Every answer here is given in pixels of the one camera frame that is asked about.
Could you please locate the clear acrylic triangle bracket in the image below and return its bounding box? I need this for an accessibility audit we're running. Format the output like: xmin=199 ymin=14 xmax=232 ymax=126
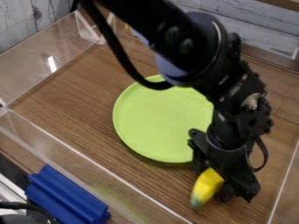
xmin=75 ymin=10 xmax=107 ymax=46

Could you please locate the black cable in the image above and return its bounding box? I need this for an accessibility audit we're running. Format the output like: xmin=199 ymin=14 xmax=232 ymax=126
xmin=0 ymin=200 xmax=60 ymax=224

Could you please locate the yellow toy banana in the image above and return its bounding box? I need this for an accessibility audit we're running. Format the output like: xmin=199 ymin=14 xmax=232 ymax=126
xmin=191 ymin=168 xmax=225 ymax=209

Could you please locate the clear acrylic enclosure wall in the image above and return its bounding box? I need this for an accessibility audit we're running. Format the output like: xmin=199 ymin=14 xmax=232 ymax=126
xmin=0 ymin=12 xmax=192 ymax=224

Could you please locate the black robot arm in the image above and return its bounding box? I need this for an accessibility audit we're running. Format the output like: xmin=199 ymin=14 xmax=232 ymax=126
xmin=79 ymin=0 xmax=273 ymax=205

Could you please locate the blue plastic clamp block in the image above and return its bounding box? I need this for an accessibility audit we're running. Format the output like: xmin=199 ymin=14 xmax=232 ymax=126
xmin=25 ymin=165 xmax=111 ymax=224

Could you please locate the green round plate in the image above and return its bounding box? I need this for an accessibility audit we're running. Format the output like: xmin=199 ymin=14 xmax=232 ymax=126
xmin=112 ymin=83 xmax=212 ymax=164

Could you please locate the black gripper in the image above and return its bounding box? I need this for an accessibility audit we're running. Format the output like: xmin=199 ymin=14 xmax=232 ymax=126
xmin=188 ymin=129 xmax=261 ymax=203

